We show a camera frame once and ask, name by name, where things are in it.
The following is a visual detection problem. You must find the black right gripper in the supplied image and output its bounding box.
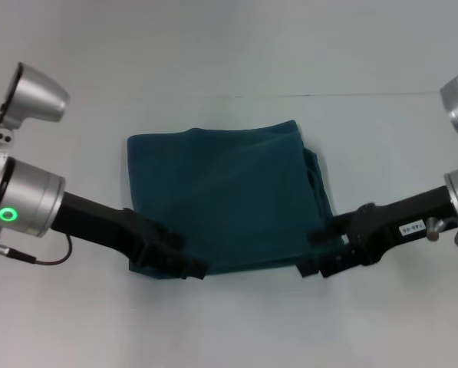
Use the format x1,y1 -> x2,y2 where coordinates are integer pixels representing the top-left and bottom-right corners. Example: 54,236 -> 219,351
296,185 -> 458,280

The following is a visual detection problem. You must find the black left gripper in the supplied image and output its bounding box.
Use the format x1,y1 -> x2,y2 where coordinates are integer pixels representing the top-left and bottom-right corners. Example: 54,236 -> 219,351
50,190 -> 209,281

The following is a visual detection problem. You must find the teal blue shirt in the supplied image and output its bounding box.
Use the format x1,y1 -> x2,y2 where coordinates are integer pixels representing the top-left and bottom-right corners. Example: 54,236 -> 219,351
127,119 -> 345,281

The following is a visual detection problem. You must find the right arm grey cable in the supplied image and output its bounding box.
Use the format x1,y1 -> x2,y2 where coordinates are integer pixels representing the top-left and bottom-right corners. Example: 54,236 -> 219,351
426,216 -> 458,252

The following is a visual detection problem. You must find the left arm dark cable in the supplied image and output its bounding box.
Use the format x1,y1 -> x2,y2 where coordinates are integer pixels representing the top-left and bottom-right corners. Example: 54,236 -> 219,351
0,233 -> 73,266

